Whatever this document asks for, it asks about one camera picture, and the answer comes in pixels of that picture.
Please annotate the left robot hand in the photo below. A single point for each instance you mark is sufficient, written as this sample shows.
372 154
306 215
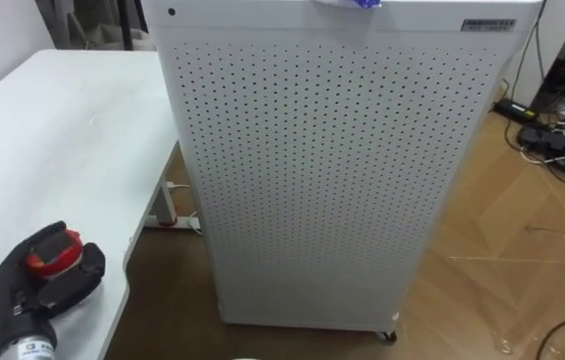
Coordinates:
12 295

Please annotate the blue and white plastic packet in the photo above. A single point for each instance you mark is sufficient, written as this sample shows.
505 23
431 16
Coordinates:
359 3

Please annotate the black metal rack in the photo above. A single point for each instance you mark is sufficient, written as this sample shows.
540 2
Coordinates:
97 22

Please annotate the white desk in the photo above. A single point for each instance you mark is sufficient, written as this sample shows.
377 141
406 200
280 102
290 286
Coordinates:
559 20
62 140

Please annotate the white perforated cabinet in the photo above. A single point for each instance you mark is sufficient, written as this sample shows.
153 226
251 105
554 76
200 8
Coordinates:
332 175

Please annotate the white cup with red lid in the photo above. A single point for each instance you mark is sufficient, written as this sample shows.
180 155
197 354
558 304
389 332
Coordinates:
54 255

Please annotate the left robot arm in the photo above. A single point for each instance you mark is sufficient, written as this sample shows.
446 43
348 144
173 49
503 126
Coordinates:
29 350

